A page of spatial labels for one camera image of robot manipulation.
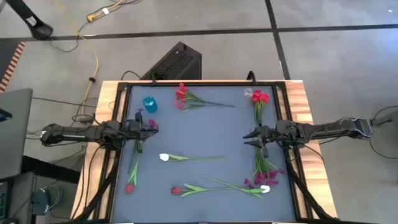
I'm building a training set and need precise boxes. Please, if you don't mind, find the purple artificial flower bunch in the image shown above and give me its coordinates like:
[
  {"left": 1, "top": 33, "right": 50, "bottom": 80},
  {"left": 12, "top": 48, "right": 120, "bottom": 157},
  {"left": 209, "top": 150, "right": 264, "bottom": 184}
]
[
  {"left": 243, "top": 147, "right": 286, "bottom": 190},
  {"left": 136, "top": 108, "right": 160, "bottom": 130}
]

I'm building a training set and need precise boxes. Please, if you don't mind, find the blue glass vase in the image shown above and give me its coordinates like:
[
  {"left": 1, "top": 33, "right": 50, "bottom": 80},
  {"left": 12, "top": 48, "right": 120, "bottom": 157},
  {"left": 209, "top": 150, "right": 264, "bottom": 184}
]
[{"left": 142, "top": 96, "right": 159, "bottom": 114}]

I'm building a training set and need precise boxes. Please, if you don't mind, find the dark device with blue screen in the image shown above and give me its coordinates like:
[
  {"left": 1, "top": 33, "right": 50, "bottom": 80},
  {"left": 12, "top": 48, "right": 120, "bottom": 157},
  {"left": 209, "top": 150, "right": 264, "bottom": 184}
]
[{"left": 0, "top": 108, "right": 13, "bottom": 123}]

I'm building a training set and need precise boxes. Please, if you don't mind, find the yellow cable with plug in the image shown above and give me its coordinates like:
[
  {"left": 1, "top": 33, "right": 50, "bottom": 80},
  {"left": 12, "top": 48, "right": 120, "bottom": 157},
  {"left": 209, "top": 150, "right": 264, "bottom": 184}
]
[{"left": 86, "top": 0, "right": 125, "bottom": 22}]

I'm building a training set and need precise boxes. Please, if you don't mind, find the long yellow floor cable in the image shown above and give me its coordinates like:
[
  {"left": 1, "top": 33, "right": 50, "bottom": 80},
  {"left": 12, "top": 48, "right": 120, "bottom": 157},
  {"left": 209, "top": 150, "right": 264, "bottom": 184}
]
[{"left": 52, "top": 0, "right": 100, "bottom": 116}]

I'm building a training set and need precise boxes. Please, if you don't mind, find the red artificial tulip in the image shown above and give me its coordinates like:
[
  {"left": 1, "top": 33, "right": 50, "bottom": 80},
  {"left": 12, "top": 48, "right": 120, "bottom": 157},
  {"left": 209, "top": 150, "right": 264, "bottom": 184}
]
[
  {"left": 170, "top": 185, "right": 240, "bottom": 198},
  {"left": 124, "top": 139, "right": 141, "bottom": 195}
]

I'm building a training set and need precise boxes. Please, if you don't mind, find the white artificial tulip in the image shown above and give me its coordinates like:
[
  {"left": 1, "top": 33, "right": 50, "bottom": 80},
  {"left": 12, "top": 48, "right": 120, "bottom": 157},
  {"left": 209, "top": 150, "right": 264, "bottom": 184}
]
[
  {"left": 159, "top": 152, "right": 224, "bottom": 162},
  {"left": 201, "top": 175, "right": 271, "bottom": 200}
]

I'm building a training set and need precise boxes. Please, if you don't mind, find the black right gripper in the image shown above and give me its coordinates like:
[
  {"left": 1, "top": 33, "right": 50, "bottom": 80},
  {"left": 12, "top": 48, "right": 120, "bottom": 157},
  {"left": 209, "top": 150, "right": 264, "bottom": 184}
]
[{"left": 242, "top": 123, "right": 282, "bottom": 159}]

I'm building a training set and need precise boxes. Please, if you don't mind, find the orange black striped floor mat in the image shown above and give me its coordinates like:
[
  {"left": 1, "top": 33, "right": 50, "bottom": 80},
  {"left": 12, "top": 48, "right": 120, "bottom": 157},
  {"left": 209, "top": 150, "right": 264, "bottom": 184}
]
[{"left": 0, "top": 41, "right": 26, "bottom": 93}]

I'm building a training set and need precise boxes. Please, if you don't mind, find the black floor stand leg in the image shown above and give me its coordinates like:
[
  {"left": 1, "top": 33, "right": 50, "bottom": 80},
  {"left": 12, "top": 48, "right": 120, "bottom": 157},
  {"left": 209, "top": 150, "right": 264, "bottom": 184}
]
[{"left": 4, "top": 0, "right": 54, "bottom": 40}]

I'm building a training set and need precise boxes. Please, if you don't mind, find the grey round device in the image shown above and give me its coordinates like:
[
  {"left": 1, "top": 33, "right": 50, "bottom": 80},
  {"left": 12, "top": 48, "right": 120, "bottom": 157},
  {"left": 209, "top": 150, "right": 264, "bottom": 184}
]
[{"left": 30, "top": 185, "right": 63, "bottom": 216}]

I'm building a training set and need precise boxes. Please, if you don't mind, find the black computer tower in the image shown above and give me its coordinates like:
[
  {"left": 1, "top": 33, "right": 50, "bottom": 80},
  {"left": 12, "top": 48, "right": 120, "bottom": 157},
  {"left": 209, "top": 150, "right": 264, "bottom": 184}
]
[{"left": 139, "top": 41, "right": 203, "bottom": 81}]

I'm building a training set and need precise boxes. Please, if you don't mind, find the red artificial flower bunch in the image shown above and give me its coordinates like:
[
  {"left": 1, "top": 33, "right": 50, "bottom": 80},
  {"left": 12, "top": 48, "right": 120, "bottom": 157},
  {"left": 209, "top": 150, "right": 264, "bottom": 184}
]
[
  {"left": 174, "top": 82, "right": 236, "bottom": 113},
  {"left": 251, "top": 89, "right": 271, "bottom": 125}
]

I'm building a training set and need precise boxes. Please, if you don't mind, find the clear glass vase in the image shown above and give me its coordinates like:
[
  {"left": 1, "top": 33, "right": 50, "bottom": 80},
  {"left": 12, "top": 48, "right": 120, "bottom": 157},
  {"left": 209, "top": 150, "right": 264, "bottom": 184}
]
[{"left": 241, "top": 88, "right": 255, "bottom": 108}]

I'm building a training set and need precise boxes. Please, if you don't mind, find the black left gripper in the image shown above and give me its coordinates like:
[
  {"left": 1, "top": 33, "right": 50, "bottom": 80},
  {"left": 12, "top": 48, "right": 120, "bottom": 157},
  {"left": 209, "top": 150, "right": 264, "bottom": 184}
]
[{"left": 124, "top": 110, "right": 160, "bottom": 154}]

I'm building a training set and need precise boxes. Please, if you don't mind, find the grey table mat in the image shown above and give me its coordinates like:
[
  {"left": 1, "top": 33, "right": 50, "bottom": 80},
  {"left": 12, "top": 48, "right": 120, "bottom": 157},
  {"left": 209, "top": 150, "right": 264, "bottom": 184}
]
[{"left": 111, "top": 85, "right": 297, "bottom": 222}]

